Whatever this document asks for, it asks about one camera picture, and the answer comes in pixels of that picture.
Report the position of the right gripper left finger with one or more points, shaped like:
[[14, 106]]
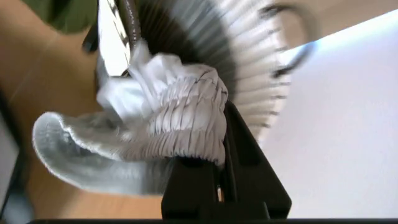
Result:
[[189, 189]]

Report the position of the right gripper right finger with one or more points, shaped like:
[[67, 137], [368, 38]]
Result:
[[248, 180]]

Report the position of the pale grey shorts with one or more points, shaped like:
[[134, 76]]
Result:
[[186, 118]]

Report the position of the white laundry basket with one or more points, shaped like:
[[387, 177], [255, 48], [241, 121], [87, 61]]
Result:
[[248, 46]]

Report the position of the green garment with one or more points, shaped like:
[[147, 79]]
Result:
[[65, 14]]

